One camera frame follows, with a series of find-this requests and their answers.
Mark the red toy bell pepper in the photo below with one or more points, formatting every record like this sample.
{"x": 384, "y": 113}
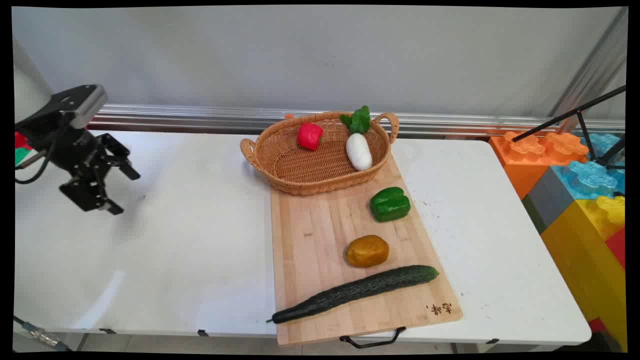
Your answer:
{"x": 309, "y": 135}

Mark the orange giant building block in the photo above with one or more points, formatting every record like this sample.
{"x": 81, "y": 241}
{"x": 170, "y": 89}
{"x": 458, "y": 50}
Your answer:
{"x": 525, "y": 160}

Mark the yellow giant building block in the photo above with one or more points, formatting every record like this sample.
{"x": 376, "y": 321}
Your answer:
{"x": 585, "y": 250}

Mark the dark green toy cucumber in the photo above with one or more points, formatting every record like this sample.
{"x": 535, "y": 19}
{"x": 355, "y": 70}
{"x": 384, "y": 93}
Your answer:
{"x": 355, "y": 291}

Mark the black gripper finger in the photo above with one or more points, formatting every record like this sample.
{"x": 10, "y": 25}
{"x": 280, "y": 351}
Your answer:
{"x": 120, "y": 157}
{"x": 90, "y": 195}

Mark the grey giant building block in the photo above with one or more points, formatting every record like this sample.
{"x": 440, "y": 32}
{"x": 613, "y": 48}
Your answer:
{"x": 550, "y": 200}

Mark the yellow-brown toy potato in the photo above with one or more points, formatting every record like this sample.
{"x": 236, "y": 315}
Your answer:
{"x": 367, "y": 250}

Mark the blue giant building block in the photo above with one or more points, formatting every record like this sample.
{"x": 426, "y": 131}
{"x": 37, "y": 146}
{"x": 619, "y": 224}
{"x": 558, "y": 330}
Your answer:
{"x": 592, "y": 175}

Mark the white toy radish green leaves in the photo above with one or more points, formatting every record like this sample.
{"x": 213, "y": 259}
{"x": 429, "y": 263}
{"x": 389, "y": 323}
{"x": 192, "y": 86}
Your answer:
{"x": 359, "y": 150}

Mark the red puzzle-shaped block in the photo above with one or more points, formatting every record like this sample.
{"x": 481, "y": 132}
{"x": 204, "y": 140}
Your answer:
{"x": 21, "y": 140}

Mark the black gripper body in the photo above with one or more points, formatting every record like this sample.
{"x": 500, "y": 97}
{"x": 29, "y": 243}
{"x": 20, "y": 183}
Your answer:
{"x": 67, "y": 147}

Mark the aluminium frame post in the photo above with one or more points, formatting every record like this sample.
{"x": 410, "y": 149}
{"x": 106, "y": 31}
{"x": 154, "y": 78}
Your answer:
{"x": 590, "y": 70}

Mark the black tripod stand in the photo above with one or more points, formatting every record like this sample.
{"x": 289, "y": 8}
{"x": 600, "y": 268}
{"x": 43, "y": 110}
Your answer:
{"x": 582, "y": 122}

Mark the woven wicker basket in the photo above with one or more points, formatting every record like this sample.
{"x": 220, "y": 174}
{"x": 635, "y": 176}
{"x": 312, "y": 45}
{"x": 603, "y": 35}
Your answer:
{"x": 320, "y": 160}

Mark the green toy bell pepper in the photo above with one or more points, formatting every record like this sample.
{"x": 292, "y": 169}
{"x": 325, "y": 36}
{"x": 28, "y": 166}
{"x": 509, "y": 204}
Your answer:
{"x": 390, "y": 204}

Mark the red giant building block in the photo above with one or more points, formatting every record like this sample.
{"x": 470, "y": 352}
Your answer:
{"x": 617, "y": 247}

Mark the aluminium rail along wall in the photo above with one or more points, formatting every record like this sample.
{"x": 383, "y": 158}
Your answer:
{"x": 200, "y": 117}

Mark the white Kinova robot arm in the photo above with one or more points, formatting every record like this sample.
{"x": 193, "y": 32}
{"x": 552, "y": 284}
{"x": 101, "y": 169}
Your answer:
{"x": 27, "y": 85}

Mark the green foam block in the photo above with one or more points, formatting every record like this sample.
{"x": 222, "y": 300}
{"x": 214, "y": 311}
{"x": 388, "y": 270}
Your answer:
{"x": 21, "y": 156}

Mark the wooden cutting board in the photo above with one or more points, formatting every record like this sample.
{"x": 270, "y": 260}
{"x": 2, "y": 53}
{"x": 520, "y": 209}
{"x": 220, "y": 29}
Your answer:
{"x": 320, "y": 235}

